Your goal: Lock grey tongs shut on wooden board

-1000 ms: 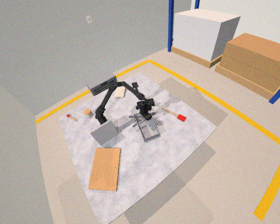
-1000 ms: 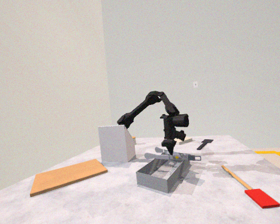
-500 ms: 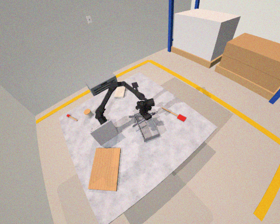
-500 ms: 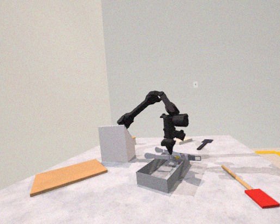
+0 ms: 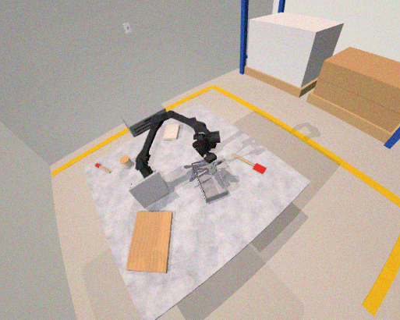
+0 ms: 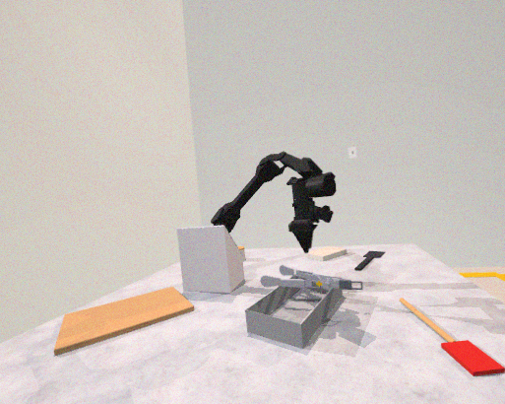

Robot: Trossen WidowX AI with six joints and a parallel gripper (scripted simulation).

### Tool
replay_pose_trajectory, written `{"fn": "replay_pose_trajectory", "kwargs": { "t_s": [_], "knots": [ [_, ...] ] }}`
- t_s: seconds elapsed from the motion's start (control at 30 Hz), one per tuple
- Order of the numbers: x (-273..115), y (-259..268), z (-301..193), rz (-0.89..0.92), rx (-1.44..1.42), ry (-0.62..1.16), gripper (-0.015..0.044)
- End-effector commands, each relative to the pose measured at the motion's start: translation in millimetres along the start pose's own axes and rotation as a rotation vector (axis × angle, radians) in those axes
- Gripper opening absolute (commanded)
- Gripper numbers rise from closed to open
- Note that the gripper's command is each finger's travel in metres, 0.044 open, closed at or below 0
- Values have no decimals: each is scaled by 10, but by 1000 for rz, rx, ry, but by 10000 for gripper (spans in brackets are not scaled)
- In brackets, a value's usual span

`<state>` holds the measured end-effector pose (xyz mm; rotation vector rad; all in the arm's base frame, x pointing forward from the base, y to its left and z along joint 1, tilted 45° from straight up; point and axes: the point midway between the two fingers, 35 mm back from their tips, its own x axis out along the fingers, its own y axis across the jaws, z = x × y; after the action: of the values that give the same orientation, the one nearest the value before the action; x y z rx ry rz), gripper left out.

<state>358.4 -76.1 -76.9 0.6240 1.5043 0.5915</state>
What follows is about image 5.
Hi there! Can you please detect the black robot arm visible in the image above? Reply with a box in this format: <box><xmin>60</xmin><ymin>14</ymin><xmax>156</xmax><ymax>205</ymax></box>
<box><xmin>135</xmin><ymin>110</ymin><xmax>221</xmax><ymax>178</ymax></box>

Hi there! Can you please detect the red spatula with wooden handle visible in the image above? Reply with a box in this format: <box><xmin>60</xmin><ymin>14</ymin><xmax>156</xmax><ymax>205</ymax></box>
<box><xmin>231</xmin><ymin>153</ymin><xmax>266</xmax><ymax>174</ymax></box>

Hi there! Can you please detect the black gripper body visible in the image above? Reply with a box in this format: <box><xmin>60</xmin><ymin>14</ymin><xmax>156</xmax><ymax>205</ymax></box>
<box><xmin>192</xmin><ymin>141</ymin><xmax>217</xmax><ymax>163</ymax></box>

